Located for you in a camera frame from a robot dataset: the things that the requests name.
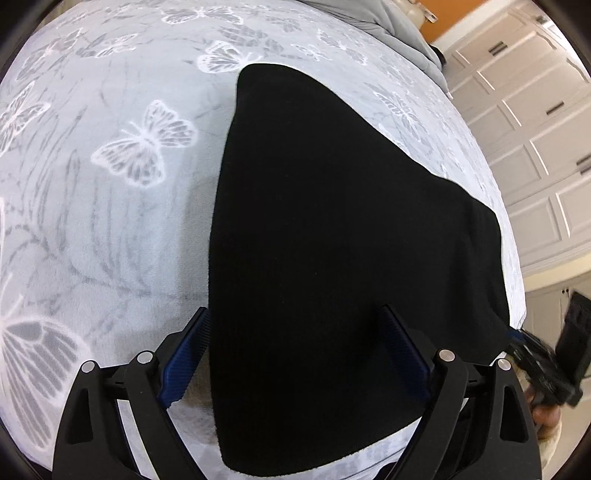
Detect black pants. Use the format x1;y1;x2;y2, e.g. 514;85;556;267
208;64;510;477

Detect white wall switch panel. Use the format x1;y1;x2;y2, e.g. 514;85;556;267
418;2;439;24

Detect right hand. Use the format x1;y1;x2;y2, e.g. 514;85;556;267
525;386;561;436

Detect white wardrobe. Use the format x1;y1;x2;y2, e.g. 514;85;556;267
444;1;590;275

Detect butterfly print bed sheet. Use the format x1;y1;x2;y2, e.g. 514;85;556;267
1;1;526;468

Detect grey duvet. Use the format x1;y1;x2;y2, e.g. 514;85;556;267
304;0;452;98

